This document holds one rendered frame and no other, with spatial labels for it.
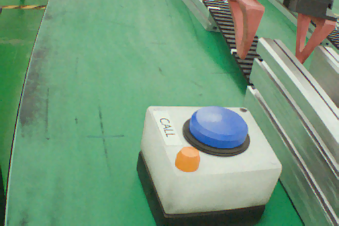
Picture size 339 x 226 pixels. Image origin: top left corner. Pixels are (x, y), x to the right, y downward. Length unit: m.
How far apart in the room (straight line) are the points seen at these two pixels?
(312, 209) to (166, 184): 0.12
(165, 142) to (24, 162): 0.13
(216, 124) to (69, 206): 0.12
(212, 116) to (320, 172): 0.10
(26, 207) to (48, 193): 0.03
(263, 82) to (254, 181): 0.14
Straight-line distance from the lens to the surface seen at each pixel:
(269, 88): 0.45
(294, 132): 0.41
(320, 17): 0.51
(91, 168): 0.40
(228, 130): 0.34
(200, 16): 0.70
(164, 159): 0.33
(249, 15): 0.48
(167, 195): 0.33
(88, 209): 0.36
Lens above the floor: 1.03
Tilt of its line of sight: 30 degrees down
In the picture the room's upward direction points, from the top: 12 degrees clockwise
